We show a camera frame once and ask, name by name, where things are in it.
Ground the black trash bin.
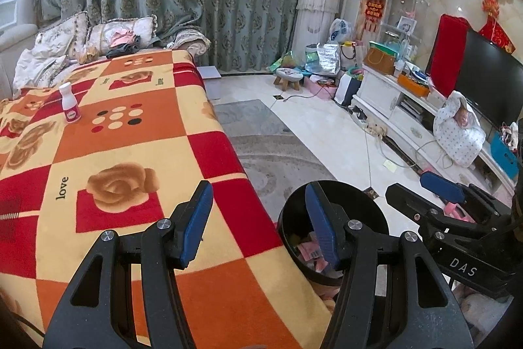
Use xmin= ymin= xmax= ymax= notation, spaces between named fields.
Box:
xmin=277 ymin=181 xmax=390 ymax=286

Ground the red orange printed blanket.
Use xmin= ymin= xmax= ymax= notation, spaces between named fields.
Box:
xmin=0 ymin=48 xmax=333 ymax=349

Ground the cream embroidered pillow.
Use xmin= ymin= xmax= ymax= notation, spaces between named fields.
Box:
xmin=84 ymin=16 xmax=158 ymax=61
xmin=35 ymin=11 xmax=91 ymax=59

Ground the blue box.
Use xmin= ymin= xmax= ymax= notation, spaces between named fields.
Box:
xmin=490 ymin=132 xmax=519 ymax=170

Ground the navy white bag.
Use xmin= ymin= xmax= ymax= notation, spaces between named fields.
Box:
xmin=334 ymin=73 xmax=362 ymax=107

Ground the pink cloth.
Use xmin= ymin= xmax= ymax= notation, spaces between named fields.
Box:
xmin=107 ymin=28 xmax=135 ymax=47

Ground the small wooden stool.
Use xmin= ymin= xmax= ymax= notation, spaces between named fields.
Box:
xmin=274 ymin=68 xmax=304 ymax=91

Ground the pink fluffy slipper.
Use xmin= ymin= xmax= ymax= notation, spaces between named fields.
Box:
xmin=453 ymin=284 xmax=511 ymax=337

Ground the white power strip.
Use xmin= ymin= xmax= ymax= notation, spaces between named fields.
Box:
xmin=363 ymin=122 xmax=387 ymax=139

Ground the doll in dotted blanket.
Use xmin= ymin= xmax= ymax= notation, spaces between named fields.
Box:
xmin=433 ymin=91 xmax=487 ymax=167

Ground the red hanging decoration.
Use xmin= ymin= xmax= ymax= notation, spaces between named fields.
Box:
xmin=363 ymin=0 xmax=387 ymax=33

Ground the silver foil bag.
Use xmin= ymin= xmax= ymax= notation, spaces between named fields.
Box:
xmin=316 ymin=44 xmax=341 ymax=77

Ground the orange box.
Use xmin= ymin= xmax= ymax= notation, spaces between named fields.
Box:
xmin=397 ymin=73 xmax=430 ymax=97

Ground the white plastic bag blue print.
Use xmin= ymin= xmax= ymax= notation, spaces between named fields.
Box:
xmin=329 ymin=19 xmax=354 ymax=45

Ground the white pill bottle pink label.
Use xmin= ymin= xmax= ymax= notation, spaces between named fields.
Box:
xmin=58 ymin=82 xmax=81 ymax=124

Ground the grey patterned rug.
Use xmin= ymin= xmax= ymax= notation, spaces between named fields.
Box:
xmin=212 ymin=99 xmax=340 ymax=219

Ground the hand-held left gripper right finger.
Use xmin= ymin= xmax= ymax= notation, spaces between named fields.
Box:
xmin=306 ymin=181 xmax=475 ymax=349

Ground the pink dark clothes pile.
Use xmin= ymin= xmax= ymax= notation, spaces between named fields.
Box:
xmin=106 ymin=36 xmax=142 ymax=59

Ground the brown gift bag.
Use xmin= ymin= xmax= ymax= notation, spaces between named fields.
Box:
xmin=363 ymin=46 xmax=399 ymax=76

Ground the red cloth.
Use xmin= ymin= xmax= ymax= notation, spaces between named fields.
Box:
xmin=425 ymin=14 xmax=470 ymax=96

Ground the black television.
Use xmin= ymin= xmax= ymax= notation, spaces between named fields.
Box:
xmin=455 ymin=29 xmax=523 ymax=129

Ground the white lace appliance cover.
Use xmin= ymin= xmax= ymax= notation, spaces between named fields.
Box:
xmin=292 ymin=0 xmax=345 ymax=61

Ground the pink box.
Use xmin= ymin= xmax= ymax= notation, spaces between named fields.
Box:
xmin=308 ymin=74 xmax=340 ymax=99

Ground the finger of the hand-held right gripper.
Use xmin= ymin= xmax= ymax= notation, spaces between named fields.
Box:
xmin=419 ymin=171 xmax=507 ymax=223
xmin=386 ymin=183 xmax=470 ymax=241

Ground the white TV cabinet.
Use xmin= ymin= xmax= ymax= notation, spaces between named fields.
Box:
xmin=351 ymin=65 xmax=517 ymax=190

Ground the green snack bag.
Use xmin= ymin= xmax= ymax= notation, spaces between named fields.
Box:
xmin=269 ymin=51 xmax=295 ymax=74

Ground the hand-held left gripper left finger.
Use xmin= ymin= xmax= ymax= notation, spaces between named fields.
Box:
xmin=43 ymin=181 xmax=214 ymax=349

